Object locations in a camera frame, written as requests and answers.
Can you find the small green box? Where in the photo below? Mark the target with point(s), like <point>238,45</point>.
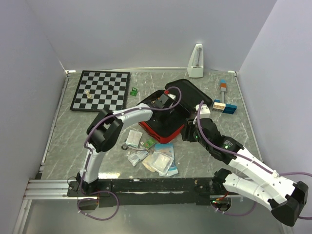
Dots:
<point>149,143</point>

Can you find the blue toy block stack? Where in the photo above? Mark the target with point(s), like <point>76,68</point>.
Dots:
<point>223,107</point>

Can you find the small green toy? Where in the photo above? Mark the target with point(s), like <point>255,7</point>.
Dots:
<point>133,92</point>

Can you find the black base bar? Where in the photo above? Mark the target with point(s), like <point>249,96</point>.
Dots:
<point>150,191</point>

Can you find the black handled scissors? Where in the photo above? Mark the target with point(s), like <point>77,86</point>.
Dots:
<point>127,147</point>

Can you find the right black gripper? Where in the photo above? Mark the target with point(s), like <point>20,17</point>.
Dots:
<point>186,133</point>

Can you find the grey orange blue toy stick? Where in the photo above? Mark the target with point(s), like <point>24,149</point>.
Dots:
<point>223,89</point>

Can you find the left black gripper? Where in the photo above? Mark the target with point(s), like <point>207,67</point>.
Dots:
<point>164,121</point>

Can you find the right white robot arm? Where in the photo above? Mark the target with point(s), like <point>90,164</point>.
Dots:
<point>284,198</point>

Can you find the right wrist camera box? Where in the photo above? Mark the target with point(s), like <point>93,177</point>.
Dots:
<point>204,111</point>

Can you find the black white chessboard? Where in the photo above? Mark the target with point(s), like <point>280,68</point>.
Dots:
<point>97,83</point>

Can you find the red black medicine case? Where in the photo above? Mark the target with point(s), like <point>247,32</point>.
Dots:
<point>191,96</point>

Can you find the white gauze packet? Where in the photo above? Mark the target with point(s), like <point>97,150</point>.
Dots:
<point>161,162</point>

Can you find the white blue wipe sachet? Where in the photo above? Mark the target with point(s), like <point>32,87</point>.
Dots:
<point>135,157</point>

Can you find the white metronome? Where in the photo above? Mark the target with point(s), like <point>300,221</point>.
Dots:
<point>195,68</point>

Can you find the aluminium frame rail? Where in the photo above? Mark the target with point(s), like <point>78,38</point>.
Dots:
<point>38,189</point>

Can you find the blue white bandage packet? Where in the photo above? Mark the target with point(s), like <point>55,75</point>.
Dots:
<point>168,149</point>

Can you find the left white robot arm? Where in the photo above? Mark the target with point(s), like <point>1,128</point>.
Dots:
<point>104,132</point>

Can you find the beige bandage patch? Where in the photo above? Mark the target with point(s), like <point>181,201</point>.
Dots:
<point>146,162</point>

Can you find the clear bag with pads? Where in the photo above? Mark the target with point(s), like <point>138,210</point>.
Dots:
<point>133,138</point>

